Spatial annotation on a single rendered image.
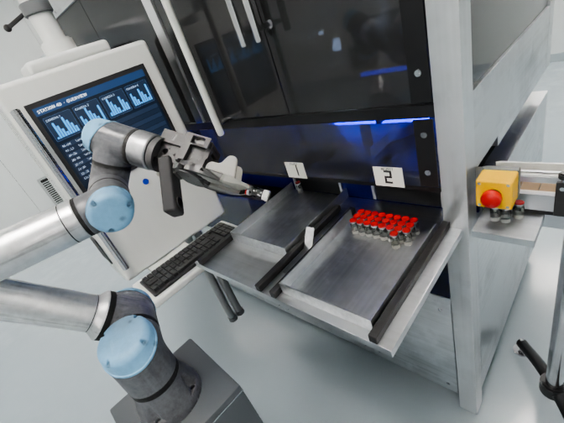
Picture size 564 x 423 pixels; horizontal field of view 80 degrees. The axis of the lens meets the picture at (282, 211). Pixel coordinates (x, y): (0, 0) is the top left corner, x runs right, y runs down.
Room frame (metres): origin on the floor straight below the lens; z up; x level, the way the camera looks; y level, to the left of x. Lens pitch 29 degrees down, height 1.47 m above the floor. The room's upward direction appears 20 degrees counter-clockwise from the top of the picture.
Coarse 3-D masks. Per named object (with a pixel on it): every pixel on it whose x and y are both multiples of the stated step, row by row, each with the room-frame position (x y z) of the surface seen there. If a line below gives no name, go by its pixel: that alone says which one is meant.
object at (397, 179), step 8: (376, 168) 0.82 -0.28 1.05; (384, 168) 0.80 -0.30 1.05; (392, 168) 0.78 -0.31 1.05; (400, 168) 0.76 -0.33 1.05; (376, 176) 0.82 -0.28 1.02; (392, 176) 0.78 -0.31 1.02; (400, 176) 0.76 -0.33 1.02; (376, 184) 0.82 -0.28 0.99; (384, 184) 0.80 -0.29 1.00; (392, 184) 0.79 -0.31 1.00; (400, 184) 0.77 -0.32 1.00
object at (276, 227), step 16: (288, 192) 1.19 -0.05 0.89; (304, 192) 1.15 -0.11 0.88; (320, 192) 1.10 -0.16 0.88; (272, 208) 1.12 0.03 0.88; (288, 208) 1.07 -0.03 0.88; (304, 208) 1.03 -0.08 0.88; (320, 208) 0.99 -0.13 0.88; (240, 224) 1.03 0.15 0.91; (256, 224) 1.04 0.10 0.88; (272, 224) 1.00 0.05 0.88; (288, 224) 0.97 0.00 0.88; (304, 224) 0.93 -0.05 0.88; (240, 240) 0.97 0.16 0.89; (256, 240) 0.89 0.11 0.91; (272, 240) 0.91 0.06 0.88; (288, 240) 0.88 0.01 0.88
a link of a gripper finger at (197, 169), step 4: (188, 164) 0.61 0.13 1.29; (192, 164) 0.61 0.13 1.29; (196, 164) 0.60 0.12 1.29; (184, 168) 0.61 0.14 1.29; (188, 168) 0.61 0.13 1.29; (192, 168) 0.60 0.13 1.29; (196, 168) 0.60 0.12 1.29; (200, 168) 0.60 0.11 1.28; (204, 168) 0.60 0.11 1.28; (192, 172) 0.61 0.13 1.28; (196, 172) 0.60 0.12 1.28; (200, 172) 0.59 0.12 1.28; (204, 172) 0.59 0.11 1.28; (208, 172) 0.59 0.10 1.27; (212, 172) 0.60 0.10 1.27; (216, 172) 0.60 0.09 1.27; (200, 176) 0.61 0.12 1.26; (208, 176) 0.59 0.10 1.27; (212, 176) 0.59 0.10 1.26; (216, 176) 0.59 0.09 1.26; (220, 176) 0.59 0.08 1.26
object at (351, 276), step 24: (336, 240) 0.79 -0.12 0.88; (360, 240) 0.75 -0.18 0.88; (312, 264) 0.72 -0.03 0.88; (336, 264) 0.69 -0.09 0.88; (360, 264) 0.66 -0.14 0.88; (384, 264) 0.63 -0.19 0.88; (408, 264) 0.57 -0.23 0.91; (288, 288) 0.64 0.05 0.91; (312, 288) 0.64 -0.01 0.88; (336, 288) 0.61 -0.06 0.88; (360, 288) 0.58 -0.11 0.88; (384, 288) 0.56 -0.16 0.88; (336, 312) 0.53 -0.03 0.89; (360, 312) 0.51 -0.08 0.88
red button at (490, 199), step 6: (486, 192) 0.59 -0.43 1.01; (492, 192) 0.58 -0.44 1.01; (498, 192) 0.58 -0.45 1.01; (480, 198) 0.59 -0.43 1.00; (486, 198) 0.58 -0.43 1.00; (492, 198) 0.57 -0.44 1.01; (498, 198) 0.57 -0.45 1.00; (486, 204) 0.58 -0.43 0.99; (492, 204) 0.57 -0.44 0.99; (498, 204) 0.56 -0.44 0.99
